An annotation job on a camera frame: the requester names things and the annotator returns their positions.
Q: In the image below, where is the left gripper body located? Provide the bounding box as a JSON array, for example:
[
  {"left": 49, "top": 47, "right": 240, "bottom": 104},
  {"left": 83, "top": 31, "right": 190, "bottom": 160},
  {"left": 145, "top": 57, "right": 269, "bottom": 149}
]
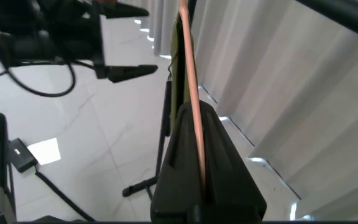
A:
[{"left": 42, "top": 0, "right": 107, "bottom": 80}]

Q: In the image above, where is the pink clothes hanger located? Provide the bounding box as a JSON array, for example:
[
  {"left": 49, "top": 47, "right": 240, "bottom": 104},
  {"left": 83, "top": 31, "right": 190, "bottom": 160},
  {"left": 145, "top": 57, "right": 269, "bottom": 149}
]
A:
[{"left": 178, "top": 0, "right": 207, "bottom": 194}]

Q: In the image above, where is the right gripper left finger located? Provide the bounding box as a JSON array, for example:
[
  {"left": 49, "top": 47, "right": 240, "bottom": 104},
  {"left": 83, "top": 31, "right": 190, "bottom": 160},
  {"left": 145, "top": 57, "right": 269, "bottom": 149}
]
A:
[{"left": 150, "top": 102, "right": 206, "bottom": 222}]

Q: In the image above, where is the black cable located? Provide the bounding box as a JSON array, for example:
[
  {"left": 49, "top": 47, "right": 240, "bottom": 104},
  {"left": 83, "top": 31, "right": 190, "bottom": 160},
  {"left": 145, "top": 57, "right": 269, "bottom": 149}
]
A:
[{"left": 0, "top": 60, "right": 76, "bottom": 98}]

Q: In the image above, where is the green printed shirt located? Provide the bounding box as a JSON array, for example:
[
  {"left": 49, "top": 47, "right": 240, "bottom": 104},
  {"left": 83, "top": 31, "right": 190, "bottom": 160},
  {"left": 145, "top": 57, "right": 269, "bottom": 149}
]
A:
[{"left": 168, "top": 12, "right": 195, "bottom": 133}]

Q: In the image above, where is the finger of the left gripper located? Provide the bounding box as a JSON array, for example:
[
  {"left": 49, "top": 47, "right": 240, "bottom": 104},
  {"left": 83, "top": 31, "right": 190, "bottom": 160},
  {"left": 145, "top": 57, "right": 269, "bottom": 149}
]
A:
[
  {"left": 103, "top": 1, "right": 150, "bottom": 19},
  {"left": 106, "top": 64, "right": 158, "bottom": 83}
]

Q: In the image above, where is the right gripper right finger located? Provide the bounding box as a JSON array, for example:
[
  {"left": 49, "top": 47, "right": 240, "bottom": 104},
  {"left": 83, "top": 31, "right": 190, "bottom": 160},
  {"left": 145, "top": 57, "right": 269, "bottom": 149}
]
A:
[{"left": 188, "top": 101, "right": 267, "bottom": 222}]

